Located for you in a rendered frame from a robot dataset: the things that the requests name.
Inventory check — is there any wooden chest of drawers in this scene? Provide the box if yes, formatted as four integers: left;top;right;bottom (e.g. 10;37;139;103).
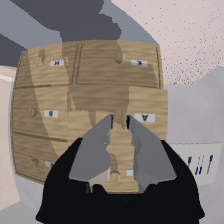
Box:
10;40;164;185

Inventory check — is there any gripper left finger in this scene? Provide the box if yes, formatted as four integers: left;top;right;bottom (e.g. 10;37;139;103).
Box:
36;114;113;224

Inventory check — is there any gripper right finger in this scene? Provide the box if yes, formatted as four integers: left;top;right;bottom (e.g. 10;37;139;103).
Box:
126;115;205;219

